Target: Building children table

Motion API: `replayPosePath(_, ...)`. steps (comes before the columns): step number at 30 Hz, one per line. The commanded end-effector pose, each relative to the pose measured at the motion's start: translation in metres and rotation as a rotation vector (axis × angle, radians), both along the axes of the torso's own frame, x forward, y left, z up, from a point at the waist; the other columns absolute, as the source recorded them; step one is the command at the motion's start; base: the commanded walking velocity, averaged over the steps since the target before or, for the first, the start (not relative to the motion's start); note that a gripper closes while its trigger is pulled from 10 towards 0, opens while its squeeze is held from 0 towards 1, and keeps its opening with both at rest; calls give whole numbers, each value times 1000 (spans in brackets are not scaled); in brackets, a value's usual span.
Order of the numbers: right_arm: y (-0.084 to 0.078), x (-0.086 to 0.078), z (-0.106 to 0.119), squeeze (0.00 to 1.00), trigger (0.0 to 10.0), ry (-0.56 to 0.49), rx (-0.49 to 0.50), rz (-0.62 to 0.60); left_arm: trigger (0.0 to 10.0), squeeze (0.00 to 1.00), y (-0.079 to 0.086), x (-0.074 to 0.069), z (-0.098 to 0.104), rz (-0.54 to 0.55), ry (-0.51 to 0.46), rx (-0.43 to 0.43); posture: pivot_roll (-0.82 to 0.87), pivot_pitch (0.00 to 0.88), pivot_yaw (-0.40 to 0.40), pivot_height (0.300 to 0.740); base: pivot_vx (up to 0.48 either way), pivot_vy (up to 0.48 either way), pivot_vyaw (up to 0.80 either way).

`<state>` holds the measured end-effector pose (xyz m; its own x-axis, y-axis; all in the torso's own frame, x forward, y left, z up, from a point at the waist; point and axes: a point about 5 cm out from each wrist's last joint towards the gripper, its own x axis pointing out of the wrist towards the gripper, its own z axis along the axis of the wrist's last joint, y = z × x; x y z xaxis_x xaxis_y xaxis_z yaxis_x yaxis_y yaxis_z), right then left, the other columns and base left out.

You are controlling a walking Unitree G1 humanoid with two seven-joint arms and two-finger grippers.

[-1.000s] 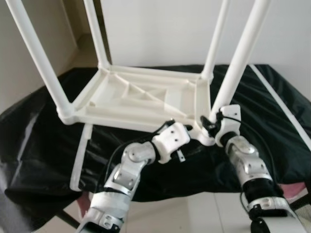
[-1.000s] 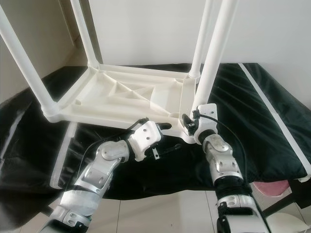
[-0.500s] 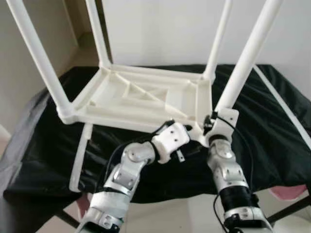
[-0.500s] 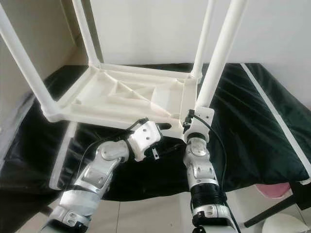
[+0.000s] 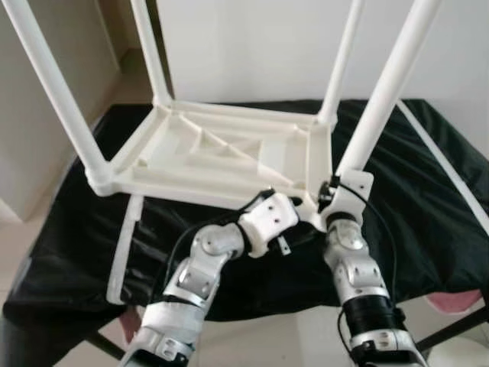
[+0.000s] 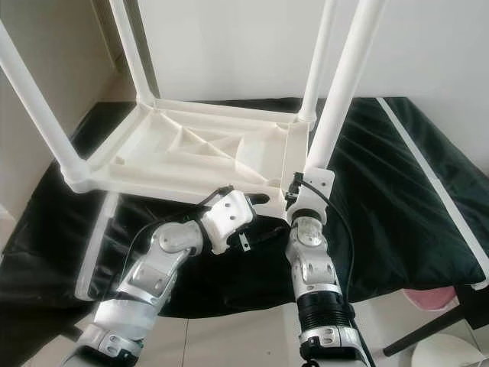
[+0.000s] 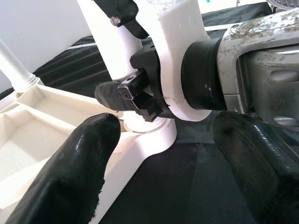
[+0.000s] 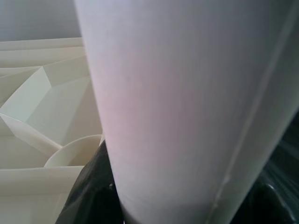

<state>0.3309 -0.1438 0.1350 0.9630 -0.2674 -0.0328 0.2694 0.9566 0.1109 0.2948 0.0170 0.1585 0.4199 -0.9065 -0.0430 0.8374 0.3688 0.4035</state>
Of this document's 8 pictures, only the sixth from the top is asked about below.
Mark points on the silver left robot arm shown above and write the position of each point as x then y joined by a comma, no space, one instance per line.
160,267

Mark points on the black table cover sheet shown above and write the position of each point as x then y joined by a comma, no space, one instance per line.
405,222

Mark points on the white tape strip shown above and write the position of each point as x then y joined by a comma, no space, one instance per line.
428,176
95,245

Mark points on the black metal table frame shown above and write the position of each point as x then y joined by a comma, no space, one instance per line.
435,325

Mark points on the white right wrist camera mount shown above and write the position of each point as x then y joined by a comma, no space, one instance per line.
313,191

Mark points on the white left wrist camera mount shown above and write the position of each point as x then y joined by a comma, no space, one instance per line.
233,218

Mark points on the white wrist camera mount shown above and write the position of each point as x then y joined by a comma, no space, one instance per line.
233,218
313,191

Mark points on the pink plastic object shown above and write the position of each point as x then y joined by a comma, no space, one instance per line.
428,298

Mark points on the white plastic table top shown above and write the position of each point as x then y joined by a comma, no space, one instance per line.
199,145

